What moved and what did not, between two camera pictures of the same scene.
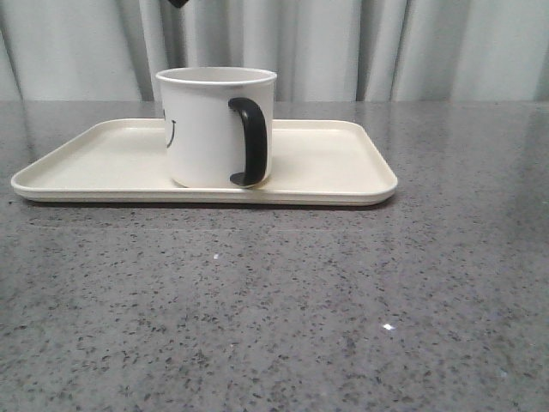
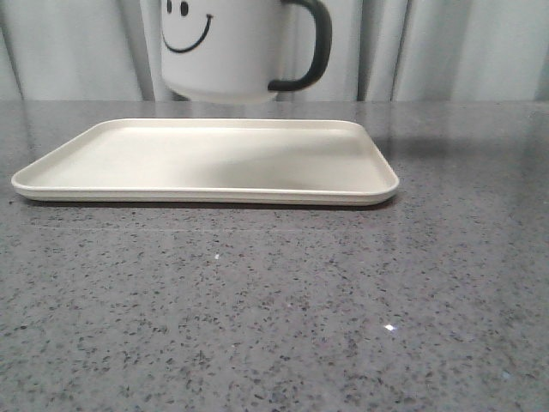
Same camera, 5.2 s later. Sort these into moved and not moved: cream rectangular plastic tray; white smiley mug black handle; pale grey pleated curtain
Moved: white smiley mug black handle
Not moved: pale grey pleated curtain; cream rectangular plastic tray
